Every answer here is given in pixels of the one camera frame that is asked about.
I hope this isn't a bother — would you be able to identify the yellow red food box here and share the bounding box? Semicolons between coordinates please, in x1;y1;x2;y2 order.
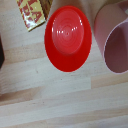
16;0;54;33

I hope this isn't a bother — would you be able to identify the red plastic bowl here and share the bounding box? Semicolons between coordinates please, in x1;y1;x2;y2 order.
44;5;93;73

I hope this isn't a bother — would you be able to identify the pink mug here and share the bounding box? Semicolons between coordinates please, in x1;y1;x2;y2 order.
93;2;128;75

